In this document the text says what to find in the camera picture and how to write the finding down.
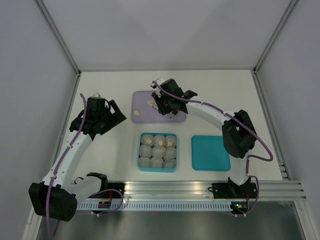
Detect teal box lid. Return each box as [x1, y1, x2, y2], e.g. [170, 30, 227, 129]
[191, 135, 231, 172]

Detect white paper cup front-right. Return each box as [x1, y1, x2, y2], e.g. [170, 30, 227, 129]
[162, 159, 176, 169]

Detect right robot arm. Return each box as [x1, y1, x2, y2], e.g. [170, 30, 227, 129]
[151, 78, 258, 199]

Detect white paper cup middle-right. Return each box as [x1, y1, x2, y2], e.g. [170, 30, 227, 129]
[163, 147, 177, 161]

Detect white paper cup front-left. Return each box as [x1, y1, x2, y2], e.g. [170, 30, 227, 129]
[138, 157, 151, 168]

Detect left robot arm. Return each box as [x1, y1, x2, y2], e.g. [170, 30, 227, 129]
[28, 96, 127, 222]

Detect white metal tweezers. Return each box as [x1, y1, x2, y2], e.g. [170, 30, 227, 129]
[147, 99, 158, 110]

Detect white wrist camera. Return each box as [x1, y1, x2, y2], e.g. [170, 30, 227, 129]
[92, 92, 102, 98]
[150, 78, 164, 89]

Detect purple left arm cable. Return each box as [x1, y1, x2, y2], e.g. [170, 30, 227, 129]
[46, 92, 88, 238]

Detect teal chocolate box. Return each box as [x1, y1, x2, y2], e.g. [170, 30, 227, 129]
[137, 132, 179, 173]

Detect aluminium mounting rail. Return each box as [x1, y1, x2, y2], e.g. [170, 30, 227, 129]
[32, 178, 307, 201]

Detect white paper cup back-middle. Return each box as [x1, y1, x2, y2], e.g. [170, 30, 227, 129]
[153, 135, 165, 147]

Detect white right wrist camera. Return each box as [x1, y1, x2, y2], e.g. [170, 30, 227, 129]
[150, 78, 164, 89]

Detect white paper cup middle-left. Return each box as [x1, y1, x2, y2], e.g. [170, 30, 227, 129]
[139, 144, 152, 158]

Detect white paper cup centre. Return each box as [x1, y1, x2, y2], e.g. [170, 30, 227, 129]
[151, 146, 166, 158]

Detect lilac plastic tray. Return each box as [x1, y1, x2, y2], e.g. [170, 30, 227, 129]
[131, 90, 187, 124]

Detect white slotted cable duct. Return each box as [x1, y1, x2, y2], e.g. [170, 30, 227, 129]
[77, 200, 232, 212]

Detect white paper cup back-left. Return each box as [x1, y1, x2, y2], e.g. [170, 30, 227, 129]
[140, 134, 154, 147]

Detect right aluminium frame post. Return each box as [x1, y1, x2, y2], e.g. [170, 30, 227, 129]
[250, 0, 300, 181]

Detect aluminium frame post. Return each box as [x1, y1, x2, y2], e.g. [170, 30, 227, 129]
[34, 0, 81, 102]
[250, 0, 300, 181]

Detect white paper cup back-right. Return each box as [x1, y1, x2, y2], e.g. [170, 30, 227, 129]
[165, 135, 177, 148]

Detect left aluminium frame post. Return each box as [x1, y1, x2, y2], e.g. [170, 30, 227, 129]
[34, 0, 81, 102]

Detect white paper cup front-middle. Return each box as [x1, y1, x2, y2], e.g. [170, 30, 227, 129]
[150, 157, 164, 169]

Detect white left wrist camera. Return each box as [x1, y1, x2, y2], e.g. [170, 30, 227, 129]
[92, 92, 102, 98]

